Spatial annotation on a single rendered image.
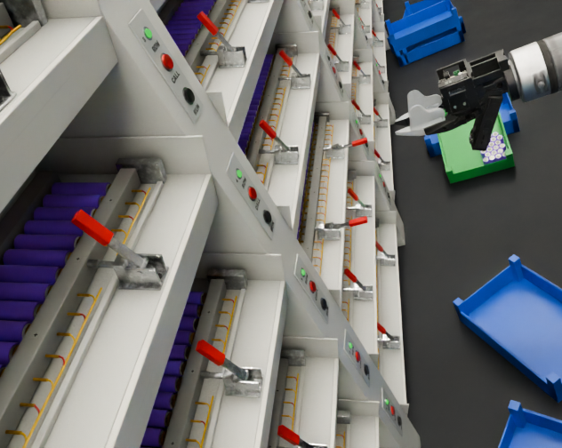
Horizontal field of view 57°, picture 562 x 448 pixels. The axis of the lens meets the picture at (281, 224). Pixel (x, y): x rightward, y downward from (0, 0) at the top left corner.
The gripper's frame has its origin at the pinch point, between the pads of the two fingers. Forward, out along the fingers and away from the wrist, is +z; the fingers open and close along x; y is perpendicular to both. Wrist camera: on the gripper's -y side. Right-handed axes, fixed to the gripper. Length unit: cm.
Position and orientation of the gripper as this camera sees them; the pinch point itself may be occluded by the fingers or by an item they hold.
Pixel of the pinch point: (403, 128)
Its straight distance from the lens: 100.9
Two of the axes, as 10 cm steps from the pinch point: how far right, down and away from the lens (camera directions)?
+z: -8.8, 2.7, 4.0
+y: -4.7, -6.8, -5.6
